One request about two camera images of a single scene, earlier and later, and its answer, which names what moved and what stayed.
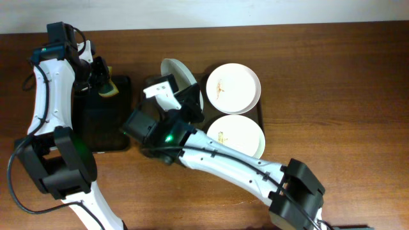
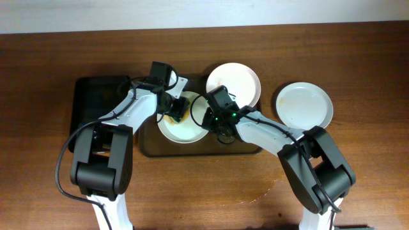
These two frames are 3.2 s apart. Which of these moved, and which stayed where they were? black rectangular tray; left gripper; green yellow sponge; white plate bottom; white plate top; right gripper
Moved: white plate bottom; left gripper; green yellow sponge; right gripper
Stayed: white plate top; black rectangular tray
